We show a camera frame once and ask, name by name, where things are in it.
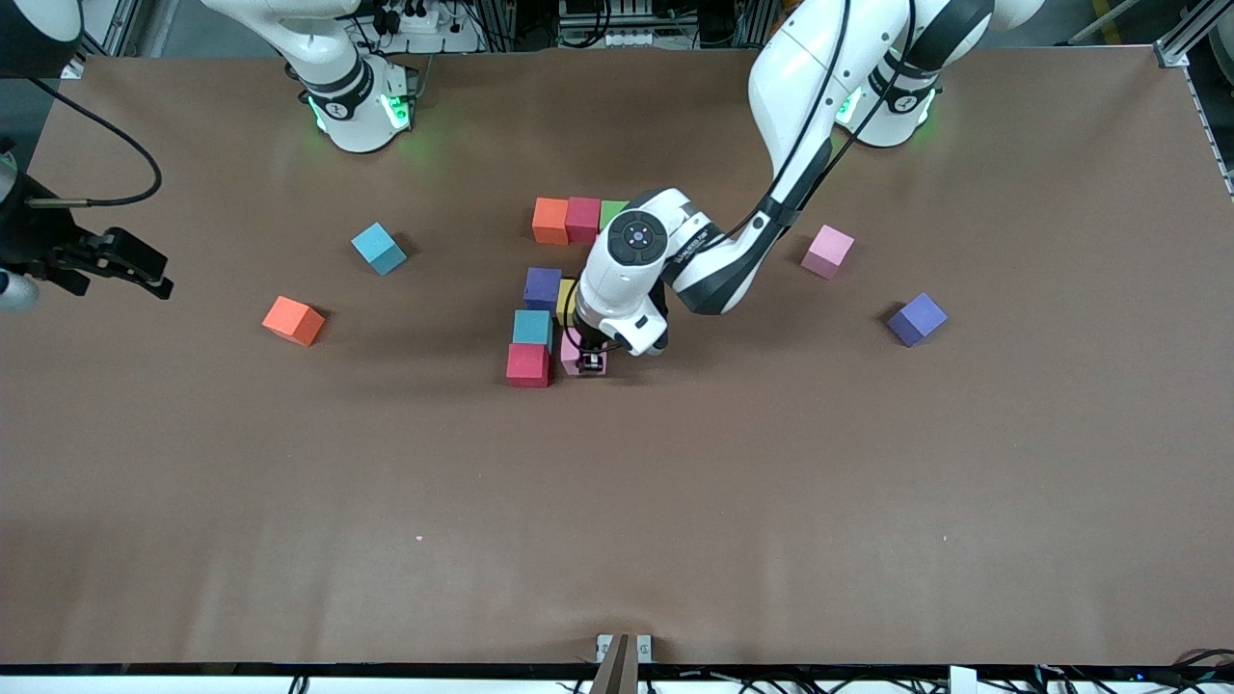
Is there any crimson foam cube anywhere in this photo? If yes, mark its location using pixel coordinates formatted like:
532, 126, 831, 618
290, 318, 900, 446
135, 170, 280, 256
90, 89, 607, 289
565, 196, 603, 245
506, 343, 550, 388

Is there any white power strip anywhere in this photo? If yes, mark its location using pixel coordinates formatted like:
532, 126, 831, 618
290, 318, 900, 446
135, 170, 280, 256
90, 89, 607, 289
381, 3, 454, 36

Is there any orange foam cube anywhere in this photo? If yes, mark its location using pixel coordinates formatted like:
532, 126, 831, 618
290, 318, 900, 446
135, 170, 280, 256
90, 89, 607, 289
261, 295, 327, 348
533, 198, 570, 246

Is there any pink foam cube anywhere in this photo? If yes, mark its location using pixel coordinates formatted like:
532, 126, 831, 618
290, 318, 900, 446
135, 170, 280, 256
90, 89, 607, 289
561, 328, 608, 377
800, 225, 856, 280

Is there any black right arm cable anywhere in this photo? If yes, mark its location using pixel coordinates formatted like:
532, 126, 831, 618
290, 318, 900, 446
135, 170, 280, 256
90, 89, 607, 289
27, 77, 163, 209

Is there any purple foam cube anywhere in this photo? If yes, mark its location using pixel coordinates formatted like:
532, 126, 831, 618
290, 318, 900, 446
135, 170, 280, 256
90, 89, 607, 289
523, 268, 563, 311
887, 292, 949, 349

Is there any aluminium frame profile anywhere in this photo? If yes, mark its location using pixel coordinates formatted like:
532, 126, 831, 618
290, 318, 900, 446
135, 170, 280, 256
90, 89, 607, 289
1160, 0, 1234, 70

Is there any metal bracket with brown post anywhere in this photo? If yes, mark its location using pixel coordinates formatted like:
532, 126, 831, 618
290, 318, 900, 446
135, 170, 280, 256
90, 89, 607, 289
595, 632, 654, 694

